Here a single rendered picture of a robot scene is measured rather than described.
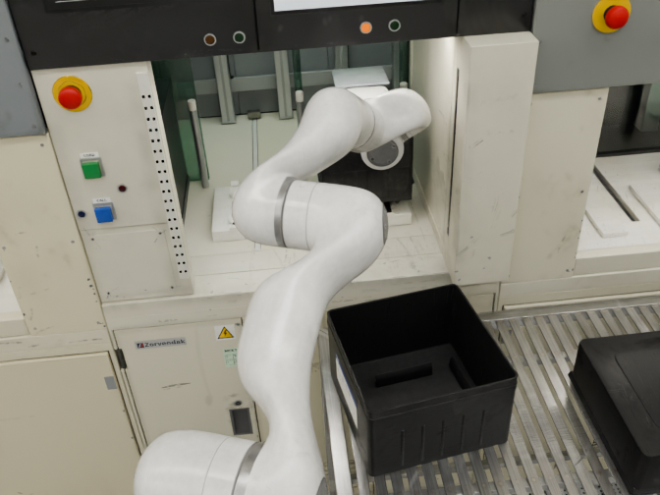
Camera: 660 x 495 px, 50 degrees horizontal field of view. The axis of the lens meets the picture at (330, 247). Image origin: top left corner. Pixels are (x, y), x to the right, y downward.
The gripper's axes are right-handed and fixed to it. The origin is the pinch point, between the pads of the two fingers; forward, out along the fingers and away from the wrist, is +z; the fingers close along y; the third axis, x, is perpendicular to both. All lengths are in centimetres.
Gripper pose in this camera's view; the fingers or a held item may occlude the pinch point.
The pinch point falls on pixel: (360, 84)
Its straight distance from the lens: 166.7
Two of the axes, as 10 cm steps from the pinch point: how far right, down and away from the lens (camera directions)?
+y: 9.9, -0.9, 0.6
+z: -1.0, -5.9, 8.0
